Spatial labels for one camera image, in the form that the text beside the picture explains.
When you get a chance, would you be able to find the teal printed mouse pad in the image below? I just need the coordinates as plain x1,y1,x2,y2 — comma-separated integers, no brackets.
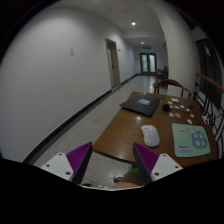
172,123,210,158

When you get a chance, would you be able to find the white computer mouse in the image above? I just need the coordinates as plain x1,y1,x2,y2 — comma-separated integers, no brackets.
141,125,160,147

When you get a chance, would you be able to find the white card on table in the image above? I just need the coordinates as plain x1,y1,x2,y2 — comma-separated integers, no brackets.
171,98,179,103

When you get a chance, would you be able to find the small black box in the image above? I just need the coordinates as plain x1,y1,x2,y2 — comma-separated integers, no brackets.
162,104,171,112

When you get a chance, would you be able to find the wooden armchair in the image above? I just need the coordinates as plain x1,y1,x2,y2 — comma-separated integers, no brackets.
153,78,193,100

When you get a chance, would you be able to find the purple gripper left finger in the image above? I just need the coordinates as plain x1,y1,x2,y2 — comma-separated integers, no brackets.
41,141,94,185

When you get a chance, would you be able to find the wooden handrail with black railing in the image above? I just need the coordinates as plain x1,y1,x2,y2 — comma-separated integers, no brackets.
193,73,224,141

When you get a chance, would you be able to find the glass double door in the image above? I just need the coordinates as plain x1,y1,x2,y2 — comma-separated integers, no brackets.
140,53,157,75

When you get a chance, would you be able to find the black closed laptop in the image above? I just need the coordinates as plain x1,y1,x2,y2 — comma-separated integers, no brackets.
121,94,161,117

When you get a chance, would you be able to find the beige side door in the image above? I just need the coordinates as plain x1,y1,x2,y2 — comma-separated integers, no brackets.
105,38,120,89

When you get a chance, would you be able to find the wooden table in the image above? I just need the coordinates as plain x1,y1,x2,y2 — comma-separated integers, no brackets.
94,92,219,167

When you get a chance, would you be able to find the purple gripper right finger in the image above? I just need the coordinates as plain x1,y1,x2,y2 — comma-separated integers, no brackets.
132,142,184,186

